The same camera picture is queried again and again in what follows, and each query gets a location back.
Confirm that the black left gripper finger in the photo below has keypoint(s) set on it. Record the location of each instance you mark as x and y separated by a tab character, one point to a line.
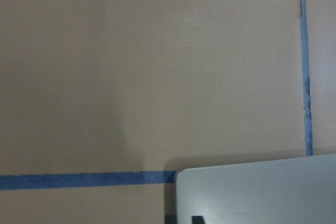
197	220

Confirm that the silver grey laptop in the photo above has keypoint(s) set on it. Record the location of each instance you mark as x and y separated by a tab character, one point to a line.
297	190

